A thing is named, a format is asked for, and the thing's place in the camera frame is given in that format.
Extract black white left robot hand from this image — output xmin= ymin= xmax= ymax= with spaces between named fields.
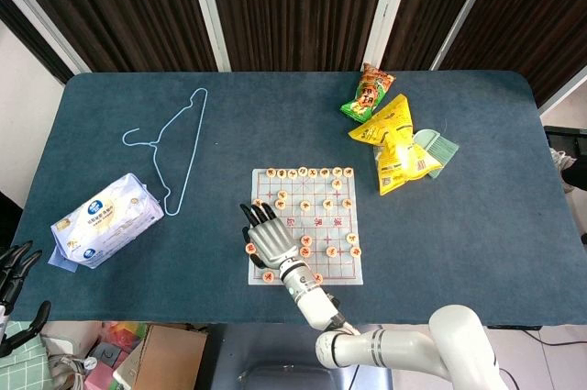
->
xmin=0 ymin=240 xmax=52 ymax=359

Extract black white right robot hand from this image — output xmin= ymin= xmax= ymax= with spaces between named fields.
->
xmin=238 ymin=199 xmax=300 ymax=271

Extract mint green hand brush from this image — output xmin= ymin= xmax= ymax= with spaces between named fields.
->
xmin=412 ymin=128 xmax=460 ymax=180

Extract white chinese chess board sheet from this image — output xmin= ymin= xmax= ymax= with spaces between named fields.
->
xmin=247 ymin=168 xmax=366 ymax=286

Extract green checked cloth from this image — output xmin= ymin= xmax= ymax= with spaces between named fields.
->
xmin=0 ymin=319 xmax=50 ymax=390

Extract grey blue chair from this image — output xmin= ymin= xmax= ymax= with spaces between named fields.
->
xmin=205 ymin=324 xmax=393 ymax=390

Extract white blue tissue pack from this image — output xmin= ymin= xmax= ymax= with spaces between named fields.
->
xmin=50 ymin=173 xmax=165 ymax=271

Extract dark grey cube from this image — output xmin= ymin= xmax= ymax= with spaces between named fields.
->
xmin=89 ymin=343 xmax=123 ymax=368

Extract dark blue table mat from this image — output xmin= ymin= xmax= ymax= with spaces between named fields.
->
xmin=8 ymin=69 xmax=580 ymax=325

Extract colourful foam blocks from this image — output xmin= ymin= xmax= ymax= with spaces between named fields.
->
xmin=98 ymin=321 xmax=149 ymax=351

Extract pink box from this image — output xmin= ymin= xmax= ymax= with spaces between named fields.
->
xmin=84 ymin=362 xmax=121 ymax=390

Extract yellow snack bag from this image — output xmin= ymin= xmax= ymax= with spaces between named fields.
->
xmin=376 ymin=130 xmax=442 ymax=197
xmin=347 ymin=93 xmax=415 ymax=149

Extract brown cardboard box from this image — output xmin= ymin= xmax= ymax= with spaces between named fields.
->
xmin=112 ymin=323 xmax=210 ymax=390

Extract green orange snack bag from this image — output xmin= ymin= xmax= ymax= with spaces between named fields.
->
xmin=339 ymin=62 xmax=396 ymax=123

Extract dark brown slatted partition panel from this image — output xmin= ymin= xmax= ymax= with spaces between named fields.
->
xmin=430 ymin=0 xmax=587 ymax=111
xmin=0 ymin=0 xmax=230 ymax=74
xmin=185 ymin=0 xmax=416 ymax=73
xmin=366 ymin=0 xmax=505 ymax=72

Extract white sneaker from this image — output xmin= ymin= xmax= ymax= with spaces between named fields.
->
xmin=551 ymin=149 xmax=578 ymax=194

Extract black equipment base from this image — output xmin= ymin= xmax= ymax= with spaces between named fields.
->
xmin=543 ymin=125 xmax=587 ymax=152

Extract white cable bundle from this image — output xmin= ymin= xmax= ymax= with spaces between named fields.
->
xmin=45 ymin=352 xmax=86 ymax=390

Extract light blue wire hanger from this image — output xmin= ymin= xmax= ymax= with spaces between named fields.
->
xmin=122 ymin=87 xmax=208 ymax=217

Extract black floor cable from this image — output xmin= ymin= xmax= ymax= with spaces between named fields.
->
xmin=538 ymin=329 xmax=587 ymax=349

